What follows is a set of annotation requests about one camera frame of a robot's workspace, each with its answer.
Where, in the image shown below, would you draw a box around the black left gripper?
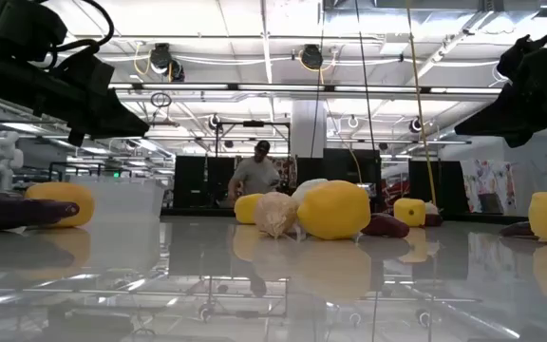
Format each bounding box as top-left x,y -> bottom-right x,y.
0,47 -> 152,148

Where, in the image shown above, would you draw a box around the purple eggplant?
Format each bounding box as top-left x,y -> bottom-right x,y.
0,183 -> 81,233

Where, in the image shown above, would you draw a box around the floral patterned cloth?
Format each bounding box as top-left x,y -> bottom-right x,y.
460,159 -> 517,215

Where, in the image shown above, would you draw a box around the pile of yellow orange fruits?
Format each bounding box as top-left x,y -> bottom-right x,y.
69,176 -> 166,224

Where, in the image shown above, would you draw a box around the black partition panel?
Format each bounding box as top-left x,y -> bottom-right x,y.
407,160 -> 469,216
173,155 -> 236,210
323,147 -> 383,213

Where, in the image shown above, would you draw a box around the person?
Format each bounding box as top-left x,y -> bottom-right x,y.
227,140 -> 283,209

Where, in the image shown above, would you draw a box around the long ceiling light bar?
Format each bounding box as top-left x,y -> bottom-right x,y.
109,82 -> 503,95

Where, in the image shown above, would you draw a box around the black ceiling cable reel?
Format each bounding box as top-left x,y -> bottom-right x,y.
299,43 -> 325,71
148,42 -> 185,83

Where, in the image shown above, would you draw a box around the black camera cable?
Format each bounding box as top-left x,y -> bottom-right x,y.
47,0 -> 116,67

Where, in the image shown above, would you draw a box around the yellow cable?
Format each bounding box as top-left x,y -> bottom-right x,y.
405,0 -> 439,206

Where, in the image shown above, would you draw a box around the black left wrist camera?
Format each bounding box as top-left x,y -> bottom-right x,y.
0,0 -> 69,64

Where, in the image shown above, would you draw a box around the black gantry frame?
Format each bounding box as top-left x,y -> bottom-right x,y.
214,120 -> 292,158

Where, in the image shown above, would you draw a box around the black hanging cable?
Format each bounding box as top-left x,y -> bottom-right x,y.
353,0 -> 377,152

